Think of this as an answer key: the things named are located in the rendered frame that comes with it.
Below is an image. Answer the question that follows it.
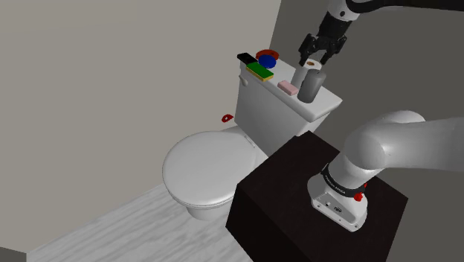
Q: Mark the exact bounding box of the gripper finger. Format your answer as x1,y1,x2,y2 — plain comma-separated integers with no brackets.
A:
320,35,348,66
298,33,320,67

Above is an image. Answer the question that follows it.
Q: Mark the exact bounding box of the white toilet paper roll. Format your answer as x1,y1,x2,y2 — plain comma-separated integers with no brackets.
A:
290,59,323,89

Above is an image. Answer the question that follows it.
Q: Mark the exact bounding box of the grey cylinder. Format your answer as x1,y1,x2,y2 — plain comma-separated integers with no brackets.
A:
297,68,327,104

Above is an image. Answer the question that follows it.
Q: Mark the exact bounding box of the red round plate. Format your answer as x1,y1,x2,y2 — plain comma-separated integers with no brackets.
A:
255,49,280,62

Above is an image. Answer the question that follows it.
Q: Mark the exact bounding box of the blue round disc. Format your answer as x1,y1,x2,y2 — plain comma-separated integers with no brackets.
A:
257,54,277,69

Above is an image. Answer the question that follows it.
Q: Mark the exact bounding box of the pink soap bar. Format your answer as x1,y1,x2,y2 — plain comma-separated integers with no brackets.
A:
277,80,300,97

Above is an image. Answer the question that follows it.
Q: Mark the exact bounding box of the green and yellow sponge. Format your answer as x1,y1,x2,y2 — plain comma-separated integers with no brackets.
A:
245,61,275,83

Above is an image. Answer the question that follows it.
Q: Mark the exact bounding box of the black phone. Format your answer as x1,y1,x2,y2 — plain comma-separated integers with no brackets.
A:
236,52,258,65

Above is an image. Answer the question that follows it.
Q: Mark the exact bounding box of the dark robot stand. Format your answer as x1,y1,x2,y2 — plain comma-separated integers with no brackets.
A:
225,130,409,262

